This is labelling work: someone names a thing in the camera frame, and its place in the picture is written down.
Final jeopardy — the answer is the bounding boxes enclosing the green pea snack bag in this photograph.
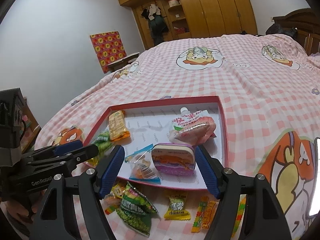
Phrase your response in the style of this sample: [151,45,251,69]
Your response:
[92,130,113,158]

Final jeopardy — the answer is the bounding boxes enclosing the yellow green lime candy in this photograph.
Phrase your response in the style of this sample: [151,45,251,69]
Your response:
[164,192,191,220]

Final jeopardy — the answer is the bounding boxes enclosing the purple candy tin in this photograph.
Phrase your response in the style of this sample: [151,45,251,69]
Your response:
[151,143,196,177]

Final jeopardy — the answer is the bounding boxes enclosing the small yellow candy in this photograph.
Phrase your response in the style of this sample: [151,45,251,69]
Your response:
[86,155,100,167]

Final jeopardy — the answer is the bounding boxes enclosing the wooden side shelf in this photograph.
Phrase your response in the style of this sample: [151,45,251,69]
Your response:
[21,98,41,153]

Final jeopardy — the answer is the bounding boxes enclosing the burger gummy candy pack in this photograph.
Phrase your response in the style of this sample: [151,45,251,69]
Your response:
[191,194,246,237]

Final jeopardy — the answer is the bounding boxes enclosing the clear orange candy wrapper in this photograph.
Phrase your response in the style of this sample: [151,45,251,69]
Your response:
[102,181,126,215]

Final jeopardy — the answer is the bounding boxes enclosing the orange wafer biscuit pack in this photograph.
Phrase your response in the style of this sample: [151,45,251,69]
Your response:
[108,111,130,141]

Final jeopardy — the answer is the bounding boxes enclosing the clear blue-topped candy bag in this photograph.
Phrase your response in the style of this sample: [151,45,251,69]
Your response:
[125,144,161,185]

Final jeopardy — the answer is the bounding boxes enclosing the red shallow cardboard tray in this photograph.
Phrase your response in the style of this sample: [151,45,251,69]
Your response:
[82,95,229,192]

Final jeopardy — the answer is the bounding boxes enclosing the pink jelly drink pouch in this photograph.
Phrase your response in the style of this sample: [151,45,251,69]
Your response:
[168,107,216,146]

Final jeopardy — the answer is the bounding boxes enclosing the red yellow patterned board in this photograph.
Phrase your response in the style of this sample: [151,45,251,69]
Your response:
[90,31,127,74]

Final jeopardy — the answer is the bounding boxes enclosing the pink checkered bedsheet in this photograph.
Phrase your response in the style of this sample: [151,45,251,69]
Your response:
[35,34,319,239]

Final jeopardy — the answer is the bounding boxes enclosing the hanging dark clothes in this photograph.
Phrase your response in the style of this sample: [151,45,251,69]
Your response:
[141,4,169,46]

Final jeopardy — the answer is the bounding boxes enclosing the wooden wardrobe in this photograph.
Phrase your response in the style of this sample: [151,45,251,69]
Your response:
[118,0,258,49]

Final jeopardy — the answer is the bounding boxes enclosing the dark wooden headboard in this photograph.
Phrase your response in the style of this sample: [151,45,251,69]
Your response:
[273,8,320,55]

